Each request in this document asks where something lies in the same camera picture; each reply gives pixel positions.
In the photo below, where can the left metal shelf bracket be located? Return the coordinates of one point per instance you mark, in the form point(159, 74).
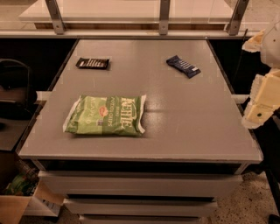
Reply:
point(54, 11)

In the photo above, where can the right metal shelf bracket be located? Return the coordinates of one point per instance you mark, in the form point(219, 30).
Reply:
point(236, 19)

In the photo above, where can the metal shelf bracket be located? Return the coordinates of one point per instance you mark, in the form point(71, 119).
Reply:
point(236, 19)
point(164, 17)
point(54, 11)

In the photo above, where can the black snack bar wrapper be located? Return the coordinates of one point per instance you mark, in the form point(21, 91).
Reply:
point(101, 64)

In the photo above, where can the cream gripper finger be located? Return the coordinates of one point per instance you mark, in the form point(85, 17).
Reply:
point(253, 45)
point(264, 99)

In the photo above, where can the black office chair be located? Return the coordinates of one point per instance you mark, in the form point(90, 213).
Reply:
point(17, 95)

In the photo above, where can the green jalapeno chip bag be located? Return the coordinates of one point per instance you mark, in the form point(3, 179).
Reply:
point(112, 115)

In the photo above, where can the white upper shelf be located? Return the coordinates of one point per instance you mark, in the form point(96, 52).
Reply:
point(143, 11)

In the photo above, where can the cardboard box with items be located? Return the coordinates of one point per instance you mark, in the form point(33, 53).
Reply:
point(23, 194)

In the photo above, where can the grey drawer cabinet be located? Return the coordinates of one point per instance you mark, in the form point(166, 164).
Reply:
point(193, 149)

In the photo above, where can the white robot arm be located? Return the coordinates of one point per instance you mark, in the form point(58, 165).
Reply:
point(270, 48)

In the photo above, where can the middle metal shelf bracket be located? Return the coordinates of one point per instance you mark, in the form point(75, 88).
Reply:
point(164, 17)

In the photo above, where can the blue rxbar blueberry bar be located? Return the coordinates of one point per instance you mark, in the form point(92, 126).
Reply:
point(183, 66)

